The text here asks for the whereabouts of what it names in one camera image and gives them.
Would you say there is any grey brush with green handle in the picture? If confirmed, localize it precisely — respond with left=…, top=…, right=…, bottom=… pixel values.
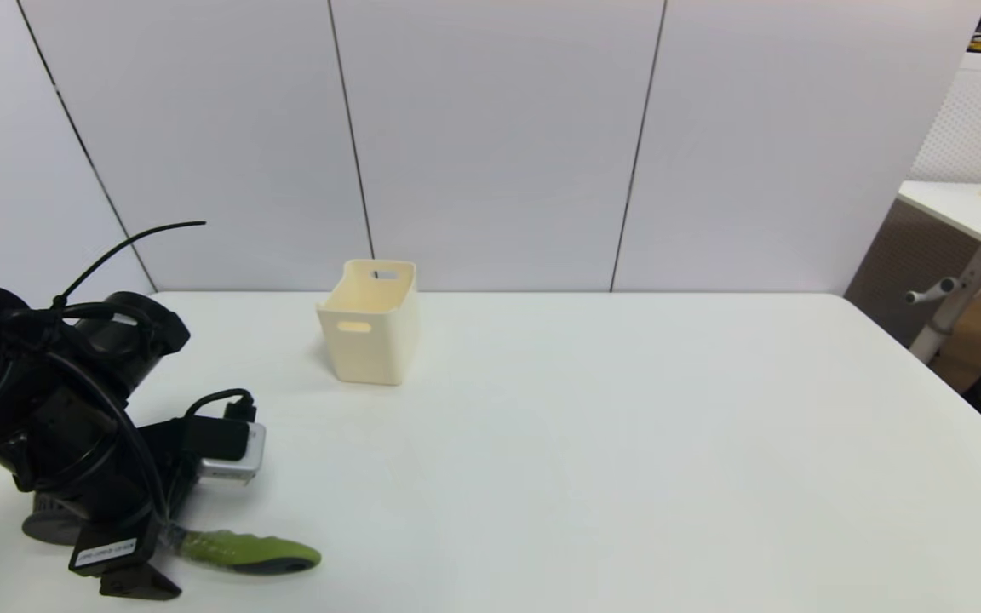
left=22, top=509, right=324, bottom=575

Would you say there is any cream plastic storage bin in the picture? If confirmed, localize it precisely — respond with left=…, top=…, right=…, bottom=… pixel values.
left=315, top=259, right=420, bottom=387

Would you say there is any white desk with metal leg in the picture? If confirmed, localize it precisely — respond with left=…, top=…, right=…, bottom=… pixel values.
left=896, top=180, right=981, bottom=367

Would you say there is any white perforated partition panel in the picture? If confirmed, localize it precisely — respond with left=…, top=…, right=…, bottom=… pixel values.
left=908, top=53, right=981, bottom=186

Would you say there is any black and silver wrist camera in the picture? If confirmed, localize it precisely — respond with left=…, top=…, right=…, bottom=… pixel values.
left=182, top=415, right=267, bottom=486

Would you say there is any black camera cable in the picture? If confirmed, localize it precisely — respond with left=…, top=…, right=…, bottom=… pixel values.
left=0, top=306, right=257, bottom=530

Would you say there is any thin black cable tie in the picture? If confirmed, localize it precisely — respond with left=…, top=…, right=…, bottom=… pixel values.
left=52, top=220, right=208, bottom=309

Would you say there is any grey desk crank handle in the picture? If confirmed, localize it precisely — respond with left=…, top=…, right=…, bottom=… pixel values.
left=905, top=277, right=961, bottom=306

